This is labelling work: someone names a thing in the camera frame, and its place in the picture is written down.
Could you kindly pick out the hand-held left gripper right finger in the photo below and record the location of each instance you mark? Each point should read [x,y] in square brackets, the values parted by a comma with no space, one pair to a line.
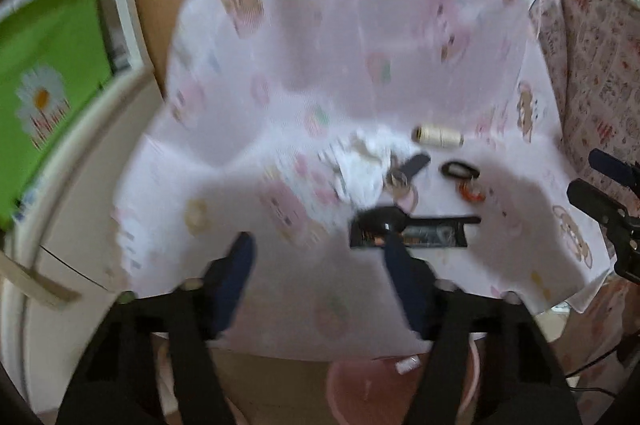
[400,277]

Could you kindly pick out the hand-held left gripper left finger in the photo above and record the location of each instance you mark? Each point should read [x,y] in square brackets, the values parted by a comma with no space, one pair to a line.
[235,277]

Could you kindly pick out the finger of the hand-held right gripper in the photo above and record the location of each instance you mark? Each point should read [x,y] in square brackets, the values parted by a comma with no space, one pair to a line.
[592,200]
[607,165]

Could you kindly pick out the pink plastic bucket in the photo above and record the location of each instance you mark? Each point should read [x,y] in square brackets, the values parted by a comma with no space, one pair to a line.
[360,390]

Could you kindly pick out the floral patterned cloth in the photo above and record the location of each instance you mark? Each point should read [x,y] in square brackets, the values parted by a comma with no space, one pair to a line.
[595,70]

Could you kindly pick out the small orange object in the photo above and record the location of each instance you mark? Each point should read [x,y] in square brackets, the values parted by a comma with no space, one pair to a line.
[472,192]

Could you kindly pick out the crumpled white tissue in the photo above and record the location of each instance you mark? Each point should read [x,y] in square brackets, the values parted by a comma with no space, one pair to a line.
[357,165]

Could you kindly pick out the cream thread spool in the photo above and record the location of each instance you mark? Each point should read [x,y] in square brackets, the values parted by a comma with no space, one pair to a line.
[437,136]

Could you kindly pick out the white shelf unit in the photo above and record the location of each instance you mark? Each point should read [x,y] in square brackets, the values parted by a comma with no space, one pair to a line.
[65,225]

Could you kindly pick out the pink cartoon printed cloth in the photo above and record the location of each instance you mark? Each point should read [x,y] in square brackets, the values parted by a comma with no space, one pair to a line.
[350,55]

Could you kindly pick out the green daisy storage box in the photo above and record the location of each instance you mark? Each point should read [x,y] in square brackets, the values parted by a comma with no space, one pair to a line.
[50,80]

